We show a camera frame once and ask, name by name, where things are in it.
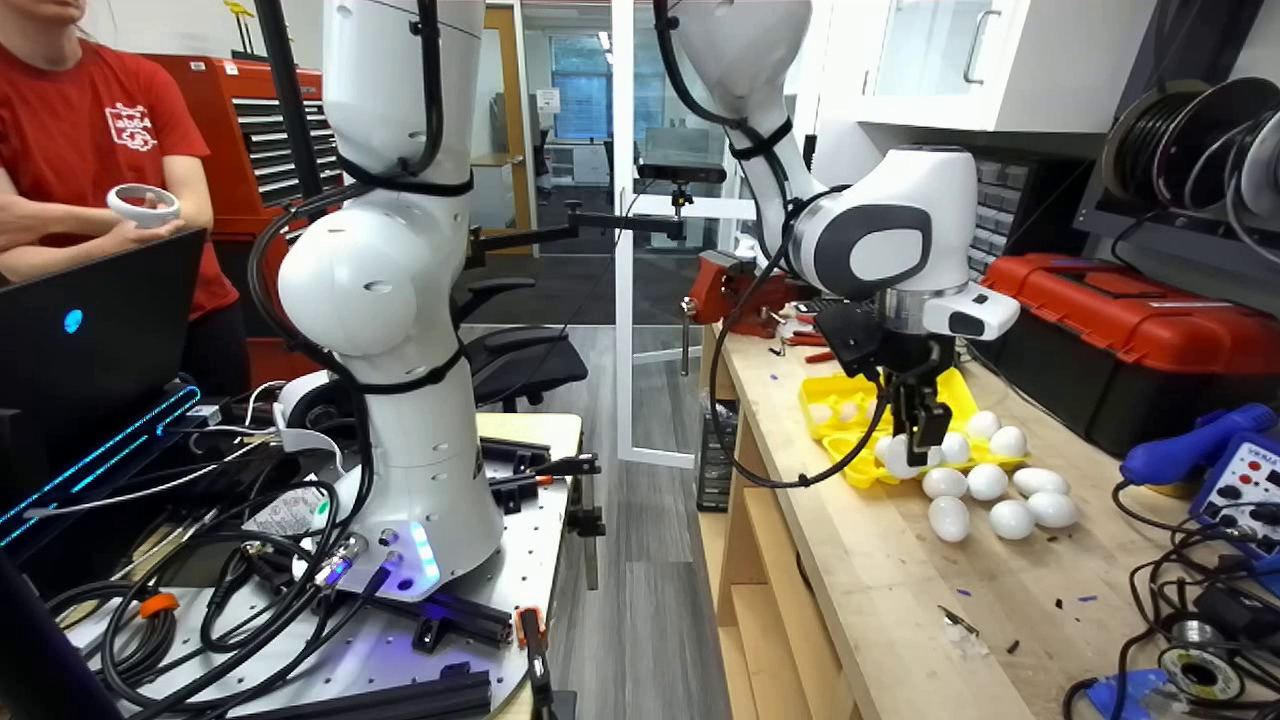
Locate red tool chest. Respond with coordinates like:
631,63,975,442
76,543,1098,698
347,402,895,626
142,54,332,393

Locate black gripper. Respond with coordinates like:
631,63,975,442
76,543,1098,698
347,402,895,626
813,298,961,471

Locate black wire spools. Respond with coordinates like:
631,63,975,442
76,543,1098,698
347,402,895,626
1102,71,1280,258

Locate white round bowl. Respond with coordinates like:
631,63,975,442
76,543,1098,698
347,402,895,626
105,181,189,233

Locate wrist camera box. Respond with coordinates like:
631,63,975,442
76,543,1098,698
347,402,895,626
925,282,1024,343

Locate person bare forearm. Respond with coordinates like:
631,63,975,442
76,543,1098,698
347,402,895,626
0,205,146,291

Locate black laptop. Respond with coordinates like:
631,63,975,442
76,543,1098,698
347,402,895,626
0,228,214,499

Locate black camera stand pole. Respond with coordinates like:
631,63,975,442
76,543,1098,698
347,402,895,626
251,0,732,258

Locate red black toolbox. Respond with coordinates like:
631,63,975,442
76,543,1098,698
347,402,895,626
982,250,1280,462

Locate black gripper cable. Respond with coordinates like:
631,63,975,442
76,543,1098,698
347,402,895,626
703,251,892,494

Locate tangle of black cables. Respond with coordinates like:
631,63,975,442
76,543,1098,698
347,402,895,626
1062,475,1280,720

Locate person in red shirt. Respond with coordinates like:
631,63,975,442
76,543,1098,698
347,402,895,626
0,0,256,404

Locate black office chair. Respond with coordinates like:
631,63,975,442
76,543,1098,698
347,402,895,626
448,270,591,417

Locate grey round metal spool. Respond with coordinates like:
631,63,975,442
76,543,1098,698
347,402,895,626
1151,635,1251,708

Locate blue hot air handle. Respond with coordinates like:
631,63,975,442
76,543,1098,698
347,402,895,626
1119,402,1280,487

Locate person hand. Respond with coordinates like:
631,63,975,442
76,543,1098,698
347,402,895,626
116,196,218,258

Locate blue soldering station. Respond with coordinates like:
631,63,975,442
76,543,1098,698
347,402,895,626
1190,436,1280,552

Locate yellow egg tray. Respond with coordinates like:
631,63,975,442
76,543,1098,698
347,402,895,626
797,363,987,494

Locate white wall cabinet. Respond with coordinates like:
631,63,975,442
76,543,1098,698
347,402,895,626
853,0,1162,141

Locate red bench vise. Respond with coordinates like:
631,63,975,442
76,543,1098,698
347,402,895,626
681,250,813,339

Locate metal robot base table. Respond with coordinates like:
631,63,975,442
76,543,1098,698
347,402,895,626
0,404,591,720

